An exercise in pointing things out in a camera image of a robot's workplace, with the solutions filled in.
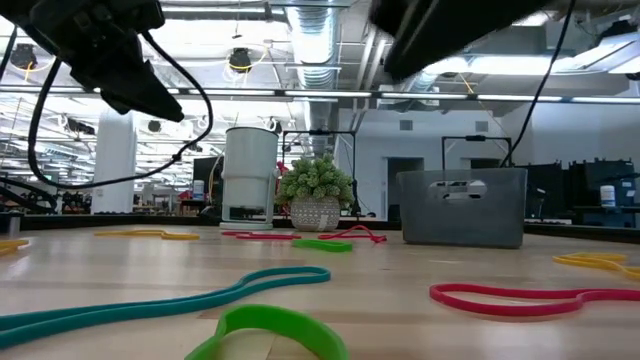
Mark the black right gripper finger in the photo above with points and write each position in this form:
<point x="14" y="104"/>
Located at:
<point x="450" y="35"/>
<point x="392" y="12"/>

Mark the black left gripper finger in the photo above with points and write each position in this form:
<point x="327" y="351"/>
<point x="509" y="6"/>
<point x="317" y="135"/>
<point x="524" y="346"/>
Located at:
<point x="145" y="95"/>

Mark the yellow rubber band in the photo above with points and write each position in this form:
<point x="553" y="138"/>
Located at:
<point x="180" y="236"/>
<point x="12" y="245"/>
<point x="590" y="261"/>

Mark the red rubber band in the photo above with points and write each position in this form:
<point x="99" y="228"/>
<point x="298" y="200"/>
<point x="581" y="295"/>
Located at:
<point x="265" y="236"/>
<point x="325" y="236"/>
<point x="434" y="295"/>

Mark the grey translucent plastic bin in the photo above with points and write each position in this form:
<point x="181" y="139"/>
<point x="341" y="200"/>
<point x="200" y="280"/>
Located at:
<point x="460" y="225"/>

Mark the teal rubber band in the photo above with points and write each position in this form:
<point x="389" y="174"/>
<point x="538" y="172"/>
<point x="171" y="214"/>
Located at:
<point x="100" y="315"/>

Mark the green rubber band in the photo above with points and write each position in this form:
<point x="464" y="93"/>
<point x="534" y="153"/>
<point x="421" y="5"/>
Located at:
<point x="320" y="245"/>
<point x="280" y="320"/>

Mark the black background robot arm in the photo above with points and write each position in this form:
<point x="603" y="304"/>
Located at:
<point x="30" y="197"/>

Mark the white building pillar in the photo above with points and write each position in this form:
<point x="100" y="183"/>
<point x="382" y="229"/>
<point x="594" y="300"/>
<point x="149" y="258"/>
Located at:
<point x="115" y="150"/>

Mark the black ceiling-hung device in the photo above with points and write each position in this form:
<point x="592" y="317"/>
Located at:
<point x="240" y="57"/>
<point x="23" y="56"/>

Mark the long LED light bar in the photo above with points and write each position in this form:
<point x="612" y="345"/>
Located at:
<point x="325" y="94"/>

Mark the white bottle with blue label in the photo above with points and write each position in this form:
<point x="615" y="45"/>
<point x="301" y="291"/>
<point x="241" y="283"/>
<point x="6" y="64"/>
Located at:
<point x="198" y="191"/>

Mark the tall white insulated tumbler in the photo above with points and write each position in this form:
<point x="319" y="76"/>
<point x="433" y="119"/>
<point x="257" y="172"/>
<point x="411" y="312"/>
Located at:
<point x="248" y="170"/>

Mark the green exit sign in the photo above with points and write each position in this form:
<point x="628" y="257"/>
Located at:
<point x="47" y="177"/>

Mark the small red background object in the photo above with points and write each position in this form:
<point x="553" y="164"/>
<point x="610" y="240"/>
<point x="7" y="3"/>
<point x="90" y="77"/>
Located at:
<point x="283" y="169"/>

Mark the dark doorway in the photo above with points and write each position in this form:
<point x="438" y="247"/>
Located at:
<point x="391" y="190"/>

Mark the dark background shelving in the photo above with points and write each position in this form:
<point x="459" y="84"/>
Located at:
<point x="575" y="190"/>

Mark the artificial plant in patterned pot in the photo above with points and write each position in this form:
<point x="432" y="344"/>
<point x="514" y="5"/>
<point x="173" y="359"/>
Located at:
<point x="315" y="212"/>

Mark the white plastic bottle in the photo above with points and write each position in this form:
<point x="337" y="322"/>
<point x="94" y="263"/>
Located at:
<point x="607" y="196"/>

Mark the silver spiral air duct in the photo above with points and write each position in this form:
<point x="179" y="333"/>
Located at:
<point x="420" y="82"/>
<point x="314" y="40"/>

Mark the grey wall vent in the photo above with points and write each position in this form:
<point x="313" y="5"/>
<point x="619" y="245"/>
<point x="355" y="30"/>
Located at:
<point x="481" y="126"/>
<point x="406" y="125"/>

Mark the black aluminium table frame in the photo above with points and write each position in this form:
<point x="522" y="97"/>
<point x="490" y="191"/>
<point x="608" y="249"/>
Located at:
<point x="150" y="221"/>

